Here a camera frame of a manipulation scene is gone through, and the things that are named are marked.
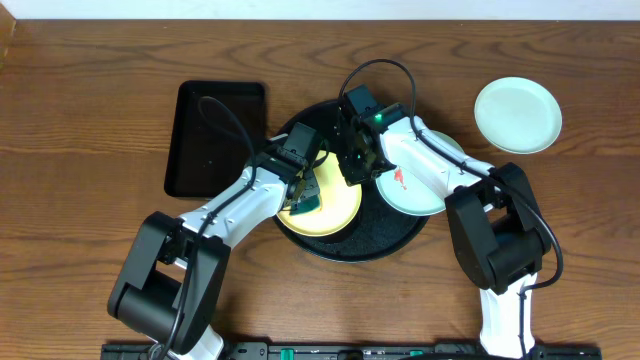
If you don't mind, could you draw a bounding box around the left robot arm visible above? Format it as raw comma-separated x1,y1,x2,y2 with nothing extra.
107,137,323,359

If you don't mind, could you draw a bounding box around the yellow plate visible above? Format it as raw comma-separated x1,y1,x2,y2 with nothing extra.
277,150,362,237

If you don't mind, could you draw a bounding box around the black rectangular tray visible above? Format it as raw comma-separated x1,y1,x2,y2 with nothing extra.
164,80,267,198

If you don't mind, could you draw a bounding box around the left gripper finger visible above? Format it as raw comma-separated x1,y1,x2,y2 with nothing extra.
284,184,305,209
302,172,320,199

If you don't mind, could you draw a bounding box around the round black tray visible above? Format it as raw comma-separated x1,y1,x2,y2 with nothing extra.
272,99,430,264

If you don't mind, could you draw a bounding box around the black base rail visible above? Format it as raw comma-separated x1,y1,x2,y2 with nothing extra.
99,341,604,360

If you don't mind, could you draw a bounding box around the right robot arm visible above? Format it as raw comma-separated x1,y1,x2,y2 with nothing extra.
336,101,558,359

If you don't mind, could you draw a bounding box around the green yellow sponge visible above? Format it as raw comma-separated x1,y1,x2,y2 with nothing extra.
289,195,321,216

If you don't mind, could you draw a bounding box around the light blue plate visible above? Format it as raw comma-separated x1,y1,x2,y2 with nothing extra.
474,77,563,155
376,129,460,216

